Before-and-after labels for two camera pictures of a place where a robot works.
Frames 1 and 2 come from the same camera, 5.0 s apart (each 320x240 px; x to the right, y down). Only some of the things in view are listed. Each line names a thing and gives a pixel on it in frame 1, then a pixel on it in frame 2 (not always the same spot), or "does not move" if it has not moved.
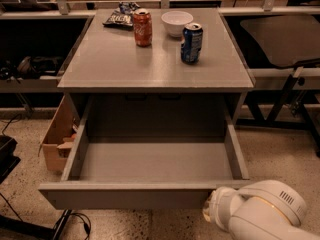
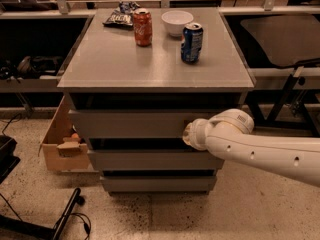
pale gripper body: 218,200 -> 195,134
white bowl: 175,21 does not move
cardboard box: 59,140 does not move
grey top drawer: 145,173 -> 134,123
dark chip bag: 123,16 does not move
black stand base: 14,229 does not move
